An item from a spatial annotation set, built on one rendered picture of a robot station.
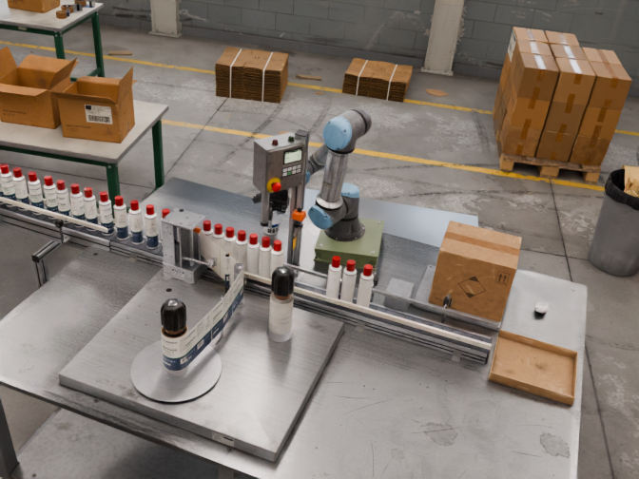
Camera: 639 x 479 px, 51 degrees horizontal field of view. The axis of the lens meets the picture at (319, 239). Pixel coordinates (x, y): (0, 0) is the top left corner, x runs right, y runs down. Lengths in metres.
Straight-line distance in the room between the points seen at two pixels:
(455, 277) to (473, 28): 5.40
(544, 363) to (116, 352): 1.59
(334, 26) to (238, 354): 5.93
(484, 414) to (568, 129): 3.76
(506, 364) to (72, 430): 1.83
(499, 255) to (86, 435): 1.88
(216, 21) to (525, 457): 6.76
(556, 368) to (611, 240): 2.21
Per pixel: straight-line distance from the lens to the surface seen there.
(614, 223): 4.80
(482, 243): 2.78
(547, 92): 5.75
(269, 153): 2.49
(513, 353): 2.75
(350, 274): 2.60
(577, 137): 5.95
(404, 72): 7.20
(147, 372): 2.41
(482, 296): 2.78
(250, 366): 2.43
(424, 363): 2.60
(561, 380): 2.71
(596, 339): 4.36
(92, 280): 2.93
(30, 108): 4.35
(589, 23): 8.00
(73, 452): 3.11
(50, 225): 3.23
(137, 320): 2.63
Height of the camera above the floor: 2.60
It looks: 34 degrees down
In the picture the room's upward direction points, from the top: 5 degrees clockwise
